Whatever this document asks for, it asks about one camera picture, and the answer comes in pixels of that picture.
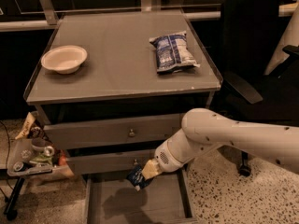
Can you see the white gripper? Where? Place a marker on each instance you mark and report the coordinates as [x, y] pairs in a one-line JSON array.
[[165, 159]]

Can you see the dark blue rxbar wrapper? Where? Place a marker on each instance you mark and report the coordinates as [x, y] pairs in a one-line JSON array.
[[136, 178]]

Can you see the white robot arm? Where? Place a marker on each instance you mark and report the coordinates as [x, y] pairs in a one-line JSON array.
[[203, 130]]

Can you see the grey top drawer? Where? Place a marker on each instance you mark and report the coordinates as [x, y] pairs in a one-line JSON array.
[[110, 132]]

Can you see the grey drawer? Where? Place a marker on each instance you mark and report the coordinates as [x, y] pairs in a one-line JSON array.
[[112, 199], [110, 132], [111, 162]]

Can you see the grey middle drawer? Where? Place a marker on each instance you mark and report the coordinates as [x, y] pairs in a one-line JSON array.
[[111, 162]]

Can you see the grey bottom drawer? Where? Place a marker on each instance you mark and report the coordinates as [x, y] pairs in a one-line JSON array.
[[112, 199]]

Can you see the grey drawer cabinet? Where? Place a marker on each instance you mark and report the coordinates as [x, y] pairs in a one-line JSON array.
[[119, 79]]

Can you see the blue white chip bag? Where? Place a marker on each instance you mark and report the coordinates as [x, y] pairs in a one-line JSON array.
[[172, 54]]

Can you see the white paper bowl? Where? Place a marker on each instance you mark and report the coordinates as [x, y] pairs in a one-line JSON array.
[[64, 59]]

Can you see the black folding stand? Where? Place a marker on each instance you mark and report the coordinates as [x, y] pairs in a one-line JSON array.
[[10, 212]]

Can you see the black office chair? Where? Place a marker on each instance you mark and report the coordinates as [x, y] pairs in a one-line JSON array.
[[249, 30]]

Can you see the metal rail with brackets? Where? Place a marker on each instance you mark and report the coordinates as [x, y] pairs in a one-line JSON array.
[[26, 15]]

